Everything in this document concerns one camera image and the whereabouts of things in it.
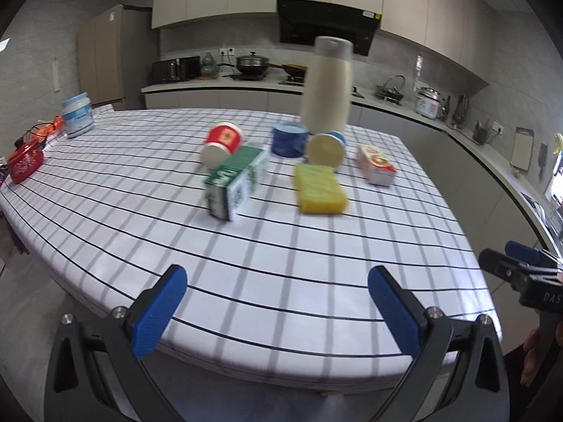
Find green ceramic vase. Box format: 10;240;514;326
201;51;218;79

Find black cleaver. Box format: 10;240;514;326
537;143;550;183

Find black range hood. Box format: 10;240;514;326
276;0;381;57

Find black gas stove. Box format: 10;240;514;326
229;72;306;85

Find steel kitchen sink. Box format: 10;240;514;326
521;190;563;238

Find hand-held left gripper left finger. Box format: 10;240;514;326
44;264;189;422

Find red patterned pouch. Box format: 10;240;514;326
8;141;46;184

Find person's right hand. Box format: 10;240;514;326
521;327;545;385

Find dark blue tin can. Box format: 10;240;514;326
271;122;309;159

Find white checkered tablecloth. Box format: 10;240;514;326
0;108;502;394

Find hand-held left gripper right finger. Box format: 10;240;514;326
368;266;511;422

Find green and white carton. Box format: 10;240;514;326
203;145;270;221

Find white rice cooker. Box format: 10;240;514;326
415;87;443;120

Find beige refrigerator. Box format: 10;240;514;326
77;4;154;111

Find black wok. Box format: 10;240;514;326
269;62;309;77

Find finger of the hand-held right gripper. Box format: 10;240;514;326
505;241;563;270
479;248;535;292

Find dark cooking pot with lid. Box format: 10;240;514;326
217;51;270;75

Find orange small item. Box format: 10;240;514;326
37;115;66;139

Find red paper cup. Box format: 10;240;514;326
200;122;245;168

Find beige cutting board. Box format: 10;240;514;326
512;127;535;172

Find black microwave oven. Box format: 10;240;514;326
152;56;201;83

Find orange snack box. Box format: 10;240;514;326
355;143;397;186

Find white jar with blue label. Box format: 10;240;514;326
61;92;94;139

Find blue paper cup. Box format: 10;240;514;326
306;130;347;168

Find yellow sponge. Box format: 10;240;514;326
294;164;348;215

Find metal knife holder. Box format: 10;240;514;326
452;94;470;129

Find cream thermos jug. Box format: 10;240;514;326
299;36;355;135

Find beige upper cabinets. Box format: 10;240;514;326
151;0;491;91

